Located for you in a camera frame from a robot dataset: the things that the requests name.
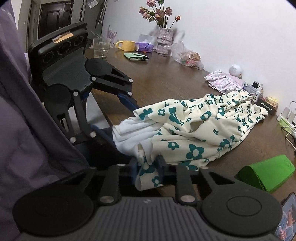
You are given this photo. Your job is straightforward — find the cream teal flower garment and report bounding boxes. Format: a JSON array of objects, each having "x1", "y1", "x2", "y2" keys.
[{"x1": 112, "y1": 90, "x2": 268, "y2": 190}]

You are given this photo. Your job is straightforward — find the clear drinking glass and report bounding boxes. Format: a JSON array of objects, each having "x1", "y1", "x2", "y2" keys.
[{"x1": 93, "y1": 38, "x2": 111, "y2": 60}]

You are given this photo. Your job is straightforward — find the mint green pouch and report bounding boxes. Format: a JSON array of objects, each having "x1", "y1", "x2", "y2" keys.
[{"x1": 123, "y1": 53, "x2": 149, "y2": 61}]

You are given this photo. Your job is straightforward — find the yellow mug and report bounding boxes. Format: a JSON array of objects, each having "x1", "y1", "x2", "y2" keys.
[{"x1": 115, "y1": 41, "x2": 135, "y2": 52}]

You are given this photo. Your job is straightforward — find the dark entrance door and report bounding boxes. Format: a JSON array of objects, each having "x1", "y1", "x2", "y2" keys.
[{"x1": 38, "y1": 1, "x2": 74, "y2": 38}]

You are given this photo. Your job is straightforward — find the purple package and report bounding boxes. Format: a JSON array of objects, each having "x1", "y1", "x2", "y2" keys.
[{"x1": 134, "y1": 42, "x2": 154, "y2": 53}]

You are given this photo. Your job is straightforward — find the purple jacket person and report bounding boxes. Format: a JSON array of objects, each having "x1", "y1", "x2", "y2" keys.
[{"x1": 1, "y1": 1, "x2": 88, "y2": 240}]

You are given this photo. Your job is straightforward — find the vase with dried flowers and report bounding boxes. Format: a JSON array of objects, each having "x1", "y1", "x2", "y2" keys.
[{"x1": 139, "y1": 0, "x2": 181, "y2": 56}]

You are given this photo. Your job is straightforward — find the plastic bag with snacks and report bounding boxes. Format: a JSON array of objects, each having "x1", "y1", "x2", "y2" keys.
[{"x1": 171, "y1": 41, "x2": 204, "y2": 70}]

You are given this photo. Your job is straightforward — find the green glasses case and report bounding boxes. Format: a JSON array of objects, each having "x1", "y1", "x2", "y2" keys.
[{"x1": 236, "y1": 155, "x2": 295, "y2": 193}]

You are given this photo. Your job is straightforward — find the white ruffled floral garment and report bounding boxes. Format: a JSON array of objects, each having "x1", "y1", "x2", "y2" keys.
[{"x1": 204, "y1": 70, "x2": 243, "y2": 94}]

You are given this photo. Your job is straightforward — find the pink folded garment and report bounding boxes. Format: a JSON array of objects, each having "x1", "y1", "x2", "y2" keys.
[{"x1": 229, "y1": 75, "x2": 245, "y2": 87}]

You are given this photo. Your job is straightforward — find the dark green text box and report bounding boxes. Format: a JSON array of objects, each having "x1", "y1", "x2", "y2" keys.
[{"x1": 257, "y1": 98, "x2": 277, "y2": 115}]

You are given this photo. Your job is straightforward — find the white power strip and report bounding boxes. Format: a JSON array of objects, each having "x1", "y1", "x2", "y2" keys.
[{"x1": 277, "y1": 114, "x2": 295, "y2": 138}]

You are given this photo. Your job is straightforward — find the small black cube device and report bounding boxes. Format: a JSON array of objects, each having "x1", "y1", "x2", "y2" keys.
[{"x1": 252, "y1": 81, "x2": 263, "y2": 91}]

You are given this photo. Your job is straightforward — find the yellow snack pack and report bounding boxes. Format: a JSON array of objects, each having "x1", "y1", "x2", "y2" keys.
[{"x1": 265, "y1": 96, "x2": 278, "y2": 108}]

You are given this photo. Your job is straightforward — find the smartphone showing video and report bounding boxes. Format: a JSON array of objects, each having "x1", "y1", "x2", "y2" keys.
[{"x1": 275, "y1": 193, "x2": 296, "y2": 241}]

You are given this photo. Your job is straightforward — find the left white charger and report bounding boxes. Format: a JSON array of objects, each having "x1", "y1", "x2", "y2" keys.
[{"x1": 281, "y1": 106, "x2": 290, "y2": 120}]

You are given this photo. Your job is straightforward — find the white charger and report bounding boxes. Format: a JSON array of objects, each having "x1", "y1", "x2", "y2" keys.
[
  {"x1": 281, "y1": 106, "x2": 290, "y2": 120},
  {"x1": 287, "y1": 110, "x2": 295, "y2": 124}
]

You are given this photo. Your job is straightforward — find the right white charger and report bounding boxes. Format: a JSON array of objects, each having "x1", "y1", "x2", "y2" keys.
[{"x1": 287, "y1": 110, "x2": 295, "y2": 124}]

